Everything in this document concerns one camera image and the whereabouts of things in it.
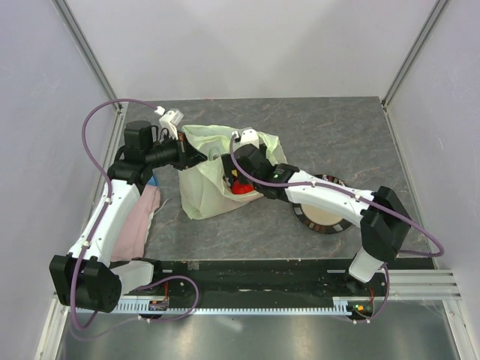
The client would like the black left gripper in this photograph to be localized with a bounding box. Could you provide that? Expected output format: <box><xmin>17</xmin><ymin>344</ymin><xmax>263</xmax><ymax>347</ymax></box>
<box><xmin>145</xmin><ymin>130</ymin><xmax>207</xmax><ymax>171</ymax></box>

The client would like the red apple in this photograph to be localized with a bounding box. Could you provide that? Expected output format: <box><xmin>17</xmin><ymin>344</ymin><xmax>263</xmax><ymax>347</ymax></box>
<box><xmin>231</xmin><ymin>180</ymin><xmax>254</xmax><ymax>195</ymax></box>

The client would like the green avocado print plastic bag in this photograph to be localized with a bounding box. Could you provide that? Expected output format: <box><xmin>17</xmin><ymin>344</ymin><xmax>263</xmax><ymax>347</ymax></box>
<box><xmin>178</xmin><ymin>124</ymin><xmax>263</xmax><ymax>220</ymax></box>

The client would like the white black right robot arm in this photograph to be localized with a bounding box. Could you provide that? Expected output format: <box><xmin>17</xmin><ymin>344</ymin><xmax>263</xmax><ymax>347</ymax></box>
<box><xmin>230</xmin><ymin>144</ymin><xmax>412</xmax><ymax>296</ymax></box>

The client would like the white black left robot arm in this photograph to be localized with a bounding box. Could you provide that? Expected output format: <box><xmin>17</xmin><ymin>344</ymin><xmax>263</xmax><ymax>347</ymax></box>
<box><xmin>49</xmin><ymin>121</ymin><xmax>207</xmax><ymax>313</ymax></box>

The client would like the blue cloth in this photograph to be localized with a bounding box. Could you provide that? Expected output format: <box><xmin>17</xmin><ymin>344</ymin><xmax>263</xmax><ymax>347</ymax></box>
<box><xmin>147</xmin><ymin>175</ymin><xmax>159</xmax><ymax>187</ymax></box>

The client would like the dark round fruit plate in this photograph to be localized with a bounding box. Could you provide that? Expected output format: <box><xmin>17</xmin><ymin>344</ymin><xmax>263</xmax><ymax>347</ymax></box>
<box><xmin>291</xmin><ymin>172</ymin><xmax>357</xmax><ymax>236</ymax></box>

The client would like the pink folded cloth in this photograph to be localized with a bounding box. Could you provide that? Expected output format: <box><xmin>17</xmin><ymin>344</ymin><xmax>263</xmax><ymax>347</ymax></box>
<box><xmin>111</xmin><ymin>184</ymin><xmax>161</xmax><ymax>262</ymax></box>

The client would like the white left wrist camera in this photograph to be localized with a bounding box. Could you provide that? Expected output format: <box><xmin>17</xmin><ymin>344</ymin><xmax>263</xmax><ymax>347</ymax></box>
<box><xmin>154</xmin><ymin>106</ymin><xmax>184</xmax><ymax>140</ymax></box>

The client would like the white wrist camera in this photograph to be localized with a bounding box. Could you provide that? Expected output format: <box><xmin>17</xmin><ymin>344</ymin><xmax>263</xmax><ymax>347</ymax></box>
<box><xmin>232</xmin><ymin>127</ymin><xmax>260</xmax><ymax>151</ymax></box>
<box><xmin>154</xmin><ymin>106</ymin><xmax>184</xmax><ymax>140</ymax></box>

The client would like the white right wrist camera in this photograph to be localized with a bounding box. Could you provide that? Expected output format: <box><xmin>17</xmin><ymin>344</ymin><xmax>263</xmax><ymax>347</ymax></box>
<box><xmin>232</xmin><ymin>127</ymin><xmax>260</xmax><ymax>151</ymax></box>

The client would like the aluminium frame post left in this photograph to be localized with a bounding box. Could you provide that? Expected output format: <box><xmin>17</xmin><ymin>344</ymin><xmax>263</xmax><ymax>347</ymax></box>
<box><xmin>52</xmin><ymin>0</ymin><xmax>125</xmax><ymax>113</ymax></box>

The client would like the aluminium frame post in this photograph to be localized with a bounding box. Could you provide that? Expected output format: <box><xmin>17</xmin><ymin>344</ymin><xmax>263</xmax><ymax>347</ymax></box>
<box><xmin>52</xmin><ymin>0</ymin><xmax>125</xmax><ymax>113</ymax></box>
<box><xmin>381</xmin><ymin>0</ymin><xmax>451</xmax><ymax>110</ymax></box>

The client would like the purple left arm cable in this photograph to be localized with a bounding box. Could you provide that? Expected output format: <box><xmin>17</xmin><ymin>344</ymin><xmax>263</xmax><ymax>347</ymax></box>
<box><xmin>69</xmin><ymin>97</ymin><xmax>161</xmax><ymax>334</ymax></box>

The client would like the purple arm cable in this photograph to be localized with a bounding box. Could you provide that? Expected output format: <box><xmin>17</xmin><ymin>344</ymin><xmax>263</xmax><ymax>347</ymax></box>
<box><xmin>229</xmin><ymin>133</ymin><xmax>446</xmax><ymax>258</ymax></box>
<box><xmin>69</xmin><ymin>97</ymin><xmax>161</xmax><ymax>334</ymax></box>

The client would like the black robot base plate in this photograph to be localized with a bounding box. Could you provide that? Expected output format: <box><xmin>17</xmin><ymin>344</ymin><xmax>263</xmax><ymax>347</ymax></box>
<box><xmin>121</xmin><ymin>254</ymin><xmax>391</xmax><ymax>311</ymax></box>

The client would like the light blue cable duct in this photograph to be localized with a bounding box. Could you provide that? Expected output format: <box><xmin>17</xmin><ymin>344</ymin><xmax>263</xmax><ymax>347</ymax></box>
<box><xmin>112</xmin><ymin>296</ymin><xmax>374</xmax><ymax>317</ymax></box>

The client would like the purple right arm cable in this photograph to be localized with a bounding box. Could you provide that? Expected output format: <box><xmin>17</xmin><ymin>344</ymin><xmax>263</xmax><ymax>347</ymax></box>
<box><xmin>229</xmin><ymin>133</ymin><xmax>446</xmax><ymax>258</ymax></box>

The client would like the aluminium frame post right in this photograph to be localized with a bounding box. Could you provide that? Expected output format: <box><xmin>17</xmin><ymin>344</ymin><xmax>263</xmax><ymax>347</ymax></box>
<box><xmin>381</xmin><ymin>0</ymin><xmax>451</xmax><ymax>110</ymax></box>

